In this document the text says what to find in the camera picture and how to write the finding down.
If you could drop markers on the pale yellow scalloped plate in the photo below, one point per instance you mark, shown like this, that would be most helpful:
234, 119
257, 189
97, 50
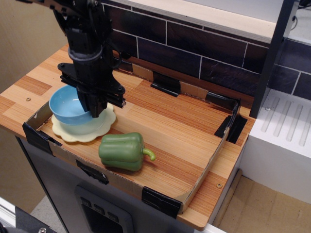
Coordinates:
85, 132

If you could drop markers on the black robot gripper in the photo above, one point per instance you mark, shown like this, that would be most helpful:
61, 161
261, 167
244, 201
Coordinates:
92, 77

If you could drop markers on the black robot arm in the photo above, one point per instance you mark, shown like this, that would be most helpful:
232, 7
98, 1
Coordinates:
88, 30

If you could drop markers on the black vertical post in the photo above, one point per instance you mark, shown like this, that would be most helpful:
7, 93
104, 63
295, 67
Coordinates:
281, 32

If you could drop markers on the cardboard fence with black tape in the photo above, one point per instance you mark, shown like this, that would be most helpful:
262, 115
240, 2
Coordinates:
192, 164

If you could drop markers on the black device with cable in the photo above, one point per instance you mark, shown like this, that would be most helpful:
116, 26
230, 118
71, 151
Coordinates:
18, 221

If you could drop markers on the light blue bowl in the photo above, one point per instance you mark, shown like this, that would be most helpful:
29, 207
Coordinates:
66, 107

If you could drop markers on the white toy sink drainboard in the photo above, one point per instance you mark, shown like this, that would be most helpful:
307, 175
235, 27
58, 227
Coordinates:
277, 153

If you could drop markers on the grey toy oven panel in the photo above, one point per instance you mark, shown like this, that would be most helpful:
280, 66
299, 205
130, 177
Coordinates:
102, 216

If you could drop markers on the green toy bell pepper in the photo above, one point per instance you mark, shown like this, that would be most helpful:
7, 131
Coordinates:
125, 151

